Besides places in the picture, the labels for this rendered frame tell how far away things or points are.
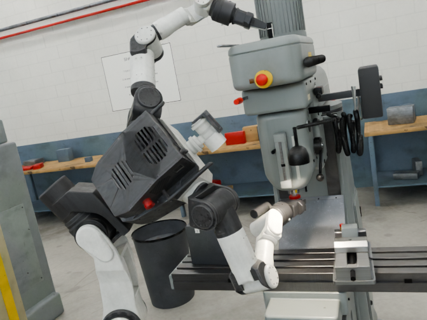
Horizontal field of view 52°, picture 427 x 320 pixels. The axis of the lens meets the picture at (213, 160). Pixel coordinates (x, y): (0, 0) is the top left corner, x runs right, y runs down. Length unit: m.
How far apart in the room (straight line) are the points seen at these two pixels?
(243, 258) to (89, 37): 6.07
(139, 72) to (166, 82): 4.96
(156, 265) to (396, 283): 2.23
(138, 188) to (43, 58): 6.50
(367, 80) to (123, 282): 1.23
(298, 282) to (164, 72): 5.08
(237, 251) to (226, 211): 0.13
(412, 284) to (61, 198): 1.27
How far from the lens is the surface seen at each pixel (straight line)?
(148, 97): 1.47
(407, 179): 5.54
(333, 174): 2.15
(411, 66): 5.92
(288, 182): 1.66
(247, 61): 1.53
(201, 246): 1.98
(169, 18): 1.71
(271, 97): 1.61
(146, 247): 3.57
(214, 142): 1.42
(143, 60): 1.61
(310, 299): 1.85
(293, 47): 1.51
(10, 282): 2.86
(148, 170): 1.27
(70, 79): 7.42
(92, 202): 1.46
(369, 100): 1.91
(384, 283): 1.80
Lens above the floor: 1.80
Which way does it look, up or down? 11 degrees down
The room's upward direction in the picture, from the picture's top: 10 degrees counter-clockwise
